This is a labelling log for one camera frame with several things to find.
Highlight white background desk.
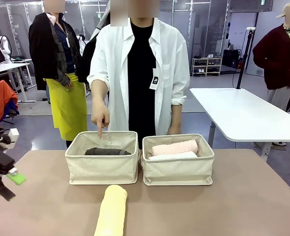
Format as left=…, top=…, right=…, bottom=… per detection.
left=0, top=59, right=36, bottom=103

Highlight pink towel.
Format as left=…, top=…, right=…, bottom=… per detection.
left=151, top=139, right=198, bottom=156

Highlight white shoe rack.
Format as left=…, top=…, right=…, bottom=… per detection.
left=191, top=56, right=223, bottom=77

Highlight white towel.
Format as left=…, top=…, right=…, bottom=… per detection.
left=148, top=150, right=198, bottom=161

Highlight person's left forearm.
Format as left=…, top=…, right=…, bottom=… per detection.
left=170, top=103, right=184, bottom=128

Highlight yellow rolled towel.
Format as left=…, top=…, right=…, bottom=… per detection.
left=94, top=184, right=128, bottom=236

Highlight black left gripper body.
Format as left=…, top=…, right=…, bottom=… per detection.
left=0, top=137, right=15, bottom=182

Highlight beige fabric basket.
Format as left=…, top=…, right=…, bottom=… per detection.
left=141, top=133, right=215, bottom=186
left=64, top=130, right=139, bottom=185

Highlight grey towel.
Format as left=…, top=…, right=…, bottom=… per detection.
left=84, top=147, right=132, bottom=156

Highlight person in white shirt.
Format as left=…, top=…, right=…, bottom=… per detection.
left=87, top=0, right=191, bottom=149

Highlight black camera pole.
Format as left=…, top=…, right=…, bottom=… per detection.
left=236, top=27, right=256, bottom=89

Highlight white table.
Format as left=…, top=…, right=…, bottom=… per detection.
left=189, top=88, right=290, bottom=163

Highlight person in yellow skirt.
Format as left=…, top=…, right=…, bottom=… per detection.
left=28, top=0, right=89, bottom=148

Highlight person in maroon cardigan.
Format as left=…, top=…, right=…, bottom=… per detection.
left=252, top=2, right=290, bottom=113

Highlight person's right hand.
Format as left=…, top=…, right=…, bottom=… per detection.
left=91, top=107, right=110, bottom=140

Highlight person's left hand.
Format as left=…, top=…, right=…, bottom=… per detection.
left=167, top=124, right=181, bottom=135

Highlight black equipment case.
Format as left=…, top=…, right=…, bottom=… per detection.
left=222, top=48, right=241, bottom=68

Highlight white black badge tag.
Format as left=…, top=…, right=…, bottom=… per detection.
left=149, top=68, right=160, bottom=89

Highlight orange cloth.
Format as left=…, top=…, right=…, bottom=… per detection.
left=0, top=80, right=19, bottom=133

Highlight person's right forearm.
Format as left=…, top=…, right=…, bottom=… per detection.
left=91, top=80, right=110, bottom=113

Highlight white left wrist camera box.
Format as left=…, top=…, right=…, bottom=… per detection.
left=0, top=127, right=20, bottom=150

